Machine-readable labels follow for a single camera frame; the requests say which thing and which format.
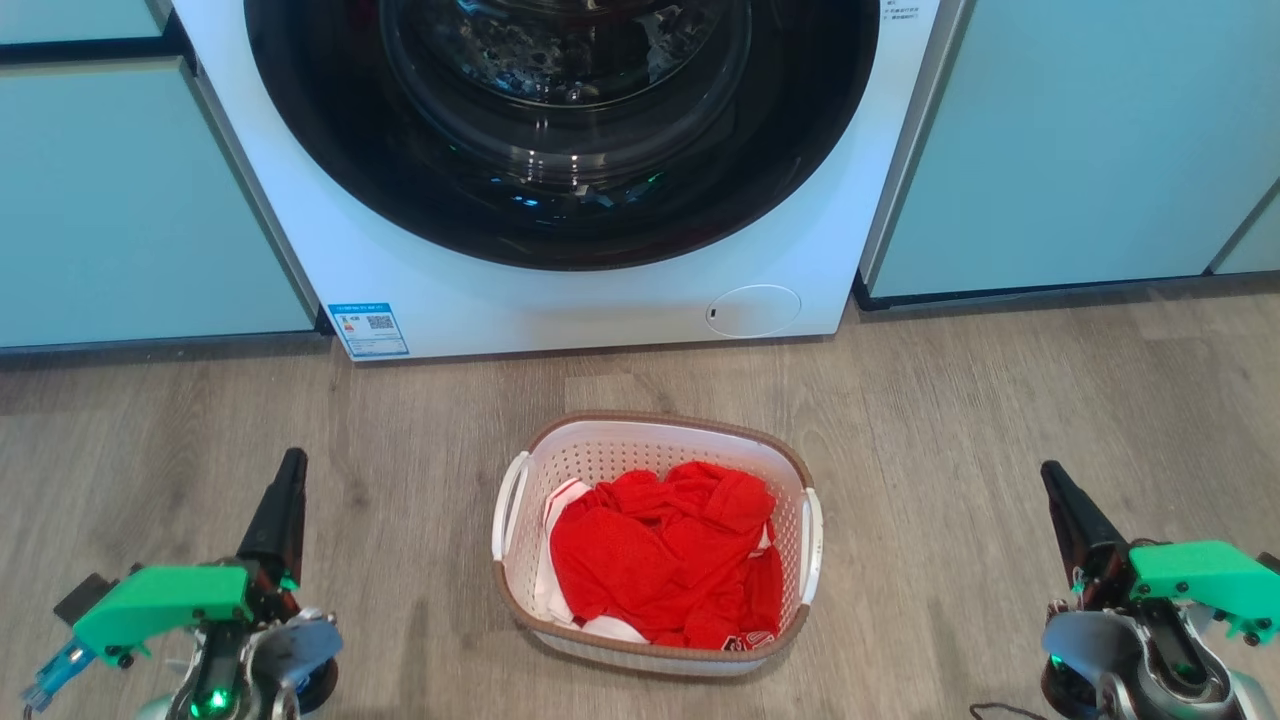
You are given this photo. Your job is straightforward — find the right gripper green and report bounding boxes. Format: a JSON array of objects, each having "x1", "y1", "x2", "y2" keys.
[{"x1": 1039, "y1": 459, "x2": 1280, "y2": 647}]

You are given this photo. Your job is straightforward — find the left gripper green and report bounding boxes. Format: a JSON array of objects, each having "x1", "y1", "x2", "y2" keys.
[{"x1": 71, "y1": 447, "x2": 309, "y2": 670}]

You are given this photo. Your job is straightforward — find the white perforated laundry basket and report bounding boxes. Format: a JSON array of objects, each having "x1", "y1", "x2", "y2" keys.
[{"x1": 490, "y1": 410, "x2": 826, "y2": 679}]

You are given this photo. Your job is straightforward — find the blue energy label sticker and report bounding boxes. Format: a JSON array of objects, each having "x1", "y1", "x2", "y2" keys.
[{"x1": 327, "y1": 302, "x2": 411, "y2": 360}]

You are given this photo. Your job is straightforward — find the white garment red stripes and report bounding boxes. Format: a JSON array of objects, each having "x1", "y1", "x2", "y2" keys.
[{"x1": 532, "y1": 477, "x2": 652, "y2": 645}]

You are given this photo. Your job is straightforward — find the narrow pale green cabinet door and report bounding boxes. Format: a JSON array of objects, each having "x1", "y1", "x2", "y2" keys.
[{"x1": 1209, "y1": 184, "x2": 1280, "y2": 277}]

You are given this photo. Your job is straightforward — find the large pale green cabinet door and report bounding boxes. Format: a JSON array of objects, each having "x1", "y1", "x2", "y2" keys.
[{"x1": 0, "y1": 57, "x2": 320, "y2": 350}]

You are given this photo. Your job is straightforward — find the white front-load washing machine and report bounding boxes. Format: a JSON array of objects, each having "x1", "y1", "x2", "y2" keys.
[{"x1": 170, "y1": 0, "x2": 973, "y2": 362}]

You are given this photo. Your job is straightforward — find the red jersey garment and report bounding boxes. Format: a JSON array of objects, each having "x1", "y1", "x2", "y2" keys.
[{"x1": 548, "y1": 460, "x2": 785, "y2": 652}]

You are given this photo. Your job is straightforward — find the wide pale green cabinet door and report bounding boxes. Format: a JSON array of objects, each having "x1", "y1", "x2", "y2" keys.
[{"x1": 861, "y1": 0, "x2": 1280, "y2": 302}]

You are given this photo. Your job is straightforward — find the round white filter cover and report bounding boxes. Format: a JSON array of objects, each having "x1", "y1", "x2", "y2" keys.
[{"x1": 705, "y1": 284, "x2": 803, "y2": 340}]

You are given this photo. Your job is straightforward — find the black round washer door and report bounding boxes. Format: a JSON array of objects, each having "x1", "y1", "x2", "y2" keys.
[{"x1": 243, "y1": 0, "x2": 882, "y2": 272}]

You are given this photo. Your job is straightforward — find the small pale green cabinet door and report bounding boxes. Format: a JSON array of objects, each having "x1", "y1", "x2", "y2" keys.
[{"x1": 0, "y1": 0, "x2": 172, "y2": 47}]

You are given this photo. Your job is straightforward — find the left teal cable connector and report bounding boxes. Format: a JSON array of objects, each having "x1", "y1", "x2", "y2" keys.
[{"x1": 21, "y1": 638, "x2": 97, "y2": 713}]

